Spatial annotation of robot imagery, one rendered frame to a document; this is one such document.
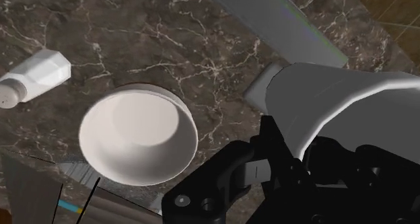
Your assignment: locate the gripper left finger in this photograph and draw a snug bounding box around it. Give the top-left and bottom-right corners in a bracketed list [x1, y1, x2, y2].
[162, 114, 311, 224]

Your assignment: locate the white bowl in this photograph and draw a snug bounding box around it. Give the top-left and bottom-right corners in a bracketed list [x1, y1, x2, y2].
[78, 83, 199, 187]

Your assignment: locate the white shaker bottle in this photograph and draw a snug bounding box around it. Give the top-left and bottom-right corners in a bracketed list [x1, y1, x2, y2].
[0, 48, 72, 110]

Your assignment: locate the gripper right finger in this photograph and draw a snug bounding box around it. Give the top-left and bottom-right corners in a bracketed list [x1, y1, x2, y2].
[303, 136, 420, 224]

